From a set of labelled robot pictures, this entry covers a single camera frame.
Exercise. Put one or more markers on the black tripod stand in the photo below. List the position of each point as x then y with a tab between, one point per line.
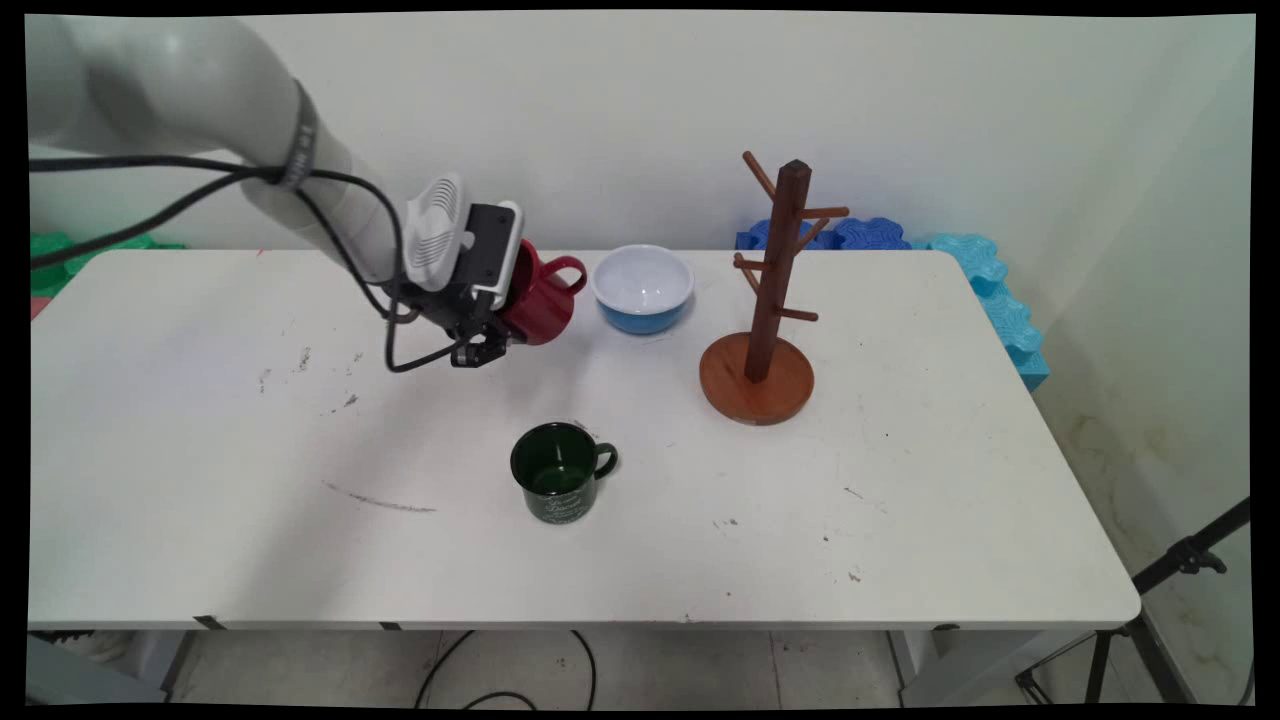
1185	555

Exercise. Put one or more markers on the dark blue foam block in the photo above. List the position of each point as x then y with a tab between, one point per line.
870	235

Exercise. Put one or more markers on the black and white wrist camera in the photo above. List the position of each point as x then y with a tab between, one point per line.
492	250

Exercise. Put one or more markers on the red ceramic mug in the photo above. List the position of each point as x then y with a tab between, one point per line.
540	300

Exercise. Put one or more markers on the dark green enamel mug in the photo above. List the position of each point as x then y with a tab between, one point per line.
558	490

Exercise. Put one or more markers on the green foam block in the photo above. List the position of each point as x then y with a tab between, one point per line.
90	255

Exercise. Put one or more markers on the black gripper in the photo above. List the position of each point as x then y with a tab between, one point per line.
460	312

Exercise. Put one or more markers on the white table leg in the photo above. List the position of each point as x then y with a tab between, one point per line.
975	665
165	665

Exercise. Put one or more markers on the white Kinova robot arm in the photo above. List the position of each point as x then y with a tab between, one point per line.
180	90

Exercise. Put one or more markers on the light blue foam block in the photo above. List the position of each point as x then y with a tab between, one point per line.
1000	300

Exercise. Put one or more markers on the white and blue bowl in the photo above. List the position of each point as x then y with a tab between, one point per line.
642	285

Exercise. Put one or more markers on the brown wooden mug tree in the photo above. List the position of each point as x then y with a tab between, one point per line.
765	370

